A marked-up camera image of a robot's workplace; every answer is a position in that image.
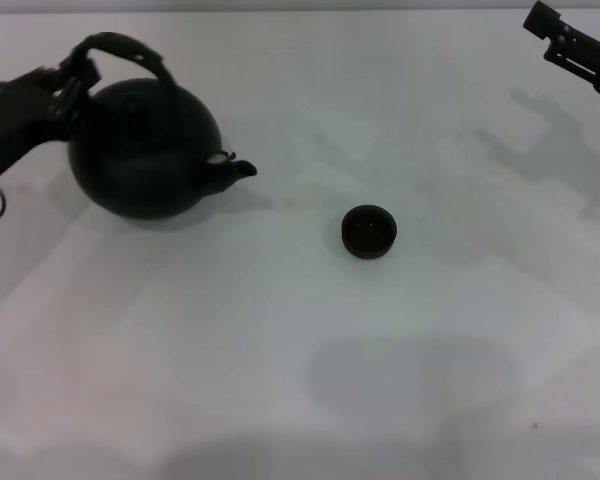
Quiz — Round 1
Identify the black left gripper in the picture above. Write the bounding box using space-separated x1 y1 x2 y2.
0 49 103 191

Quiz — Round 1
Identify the black round teapot with handle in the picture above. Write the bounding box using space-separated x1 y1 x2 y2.
67 32 259 221

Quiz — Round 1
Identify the small dark teacup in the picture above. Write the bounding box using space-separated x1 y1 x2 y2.
340 204 399 261

